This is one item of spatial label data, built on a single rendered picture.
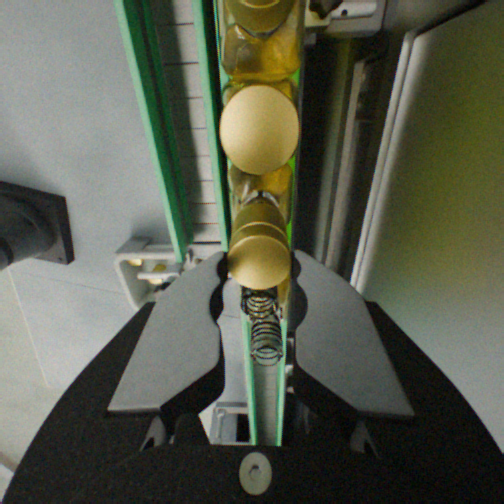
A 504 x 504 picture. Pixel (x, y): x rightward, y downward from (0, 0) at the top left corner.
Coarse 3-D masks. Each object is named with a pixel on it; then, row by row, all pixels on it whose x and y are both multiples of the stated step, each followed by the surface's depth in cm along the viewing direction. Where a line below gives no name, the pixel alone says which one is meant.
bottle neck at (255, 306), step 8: (248, 288) 18; (272, 288) 18; (248, 296) 17; (256, 296) 20; (264, 296) 17; (272, 296) 17; (240, 304) 18; (248, 304) 18; (256, 304) 19; (264, 304) 19; (272, 304) 17; (248, 312) 18; (256, 312) 18; (264, 312) 18; (272, 312) 18
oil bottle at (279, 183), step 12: (288, 168) 19; (228, 180) 19; (240, 180) 18; (252, 180) 18; (264, 180) 18; (276, 180) 18; (288, 180) 19; (228, 192) 20; (240, 192) 18; (252, 192) 18; (276, 192) 18; (288, 192) 19; (240, 204) 19; (288, 204) 19; (288, 216) 20
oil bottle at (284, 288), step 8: (288, 280) 25; (240, 288) 25; (280, 288) 24; (288, 288) 25; (280, 296) 24; (288, 296) 25; (280, 304) 24; (288, 304) 25; (280, 312) 24; (288, 312) 26; (248, 320) 26; (280, 320) 25
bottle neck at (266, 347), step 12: (252, 324) 23; (264, 324) 22; (276, 324) 22; (252, 336) 21; (264, 336) 20; (276, 336) 21; (252, 348) 20; (264, 348) 20; (276, 348) 20; (264, 360) 21; (276, 360) 21
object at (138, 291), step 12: (120, 264) 54; (144, 264) 61; (168, 264) 61; (192, 264) 61; (120, 276) 55; (132, 276) 58; (132, 288) 58; (144, 288) 63; (132, 300) 58; (144, 300) 62
